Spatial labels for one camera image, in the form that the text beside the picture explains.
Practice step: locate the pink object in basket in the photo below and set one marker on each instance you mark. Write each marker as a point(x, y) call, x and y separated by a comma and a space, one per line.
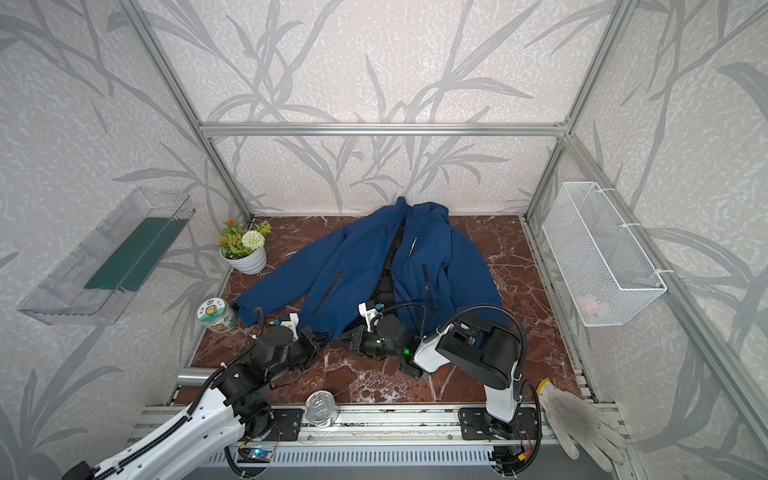
point(592, 308)

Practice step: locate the clear plastic wall shelf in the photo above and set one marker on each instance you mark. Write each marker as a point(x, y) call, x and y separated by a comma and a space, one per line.
point(95, 283)

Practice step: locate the potted flower plant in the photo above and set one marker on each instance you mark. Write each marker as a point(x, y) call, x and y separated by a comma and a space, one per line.
point(244, 247)

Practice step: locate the clear glass jar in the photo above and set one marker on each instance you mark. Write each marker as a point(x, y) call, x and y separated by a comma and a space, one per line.
point(321, 409)

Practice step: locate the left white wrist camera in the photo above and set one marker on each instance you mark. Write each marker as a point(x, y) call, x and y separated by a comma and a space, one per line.
point(290, 321)

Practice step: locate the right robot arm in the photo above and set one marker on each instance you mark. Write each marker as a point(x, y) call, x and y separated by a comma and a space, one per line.
point(485, 341)

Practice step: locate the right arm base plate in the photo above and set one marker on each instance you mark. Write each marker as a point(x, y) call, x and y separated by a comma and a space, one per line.
point(478, 424)

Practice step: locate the blue zip jacket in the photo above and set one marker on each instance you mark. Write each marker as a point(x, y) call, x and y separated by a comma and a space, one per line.
point(411, 255)

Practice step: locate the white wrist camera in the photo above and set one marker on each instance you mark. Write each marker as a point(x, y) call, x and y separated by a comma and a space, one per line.
point(370, 311)
point(290, 321)

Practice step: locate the white wire mesh basket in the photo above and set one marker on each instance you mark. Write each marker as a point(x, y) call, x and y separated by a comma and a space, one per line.
point(597, 253)

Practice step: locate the green label round tin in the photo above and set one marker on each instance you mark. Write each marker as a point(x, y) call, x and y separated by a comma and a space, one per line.
point(216, 315)

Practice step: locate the silver metal cylinder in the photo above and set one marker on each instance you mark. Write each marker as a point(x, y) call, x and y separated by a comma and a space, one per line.
point(193, 376)

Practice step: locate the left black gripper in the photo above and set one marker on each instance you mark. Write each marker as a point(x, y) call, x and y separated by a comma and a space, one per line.
point(306, 344)

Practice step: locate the white work glove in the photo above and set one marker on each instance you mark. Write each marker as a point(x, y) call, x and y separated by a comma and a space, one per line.
point(575, 422)

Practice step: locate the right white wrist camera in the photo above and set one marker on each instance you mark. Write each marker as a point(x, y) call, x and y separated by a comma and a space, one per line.
point(370, 311)

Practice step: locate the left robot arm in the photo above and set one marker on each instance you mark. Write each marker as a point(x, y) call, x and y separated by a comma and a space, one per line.
point(230, 407)

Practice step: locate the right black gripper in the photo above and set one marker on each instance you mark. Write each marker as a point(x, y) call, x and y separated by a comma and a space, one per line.
point(359, 336)

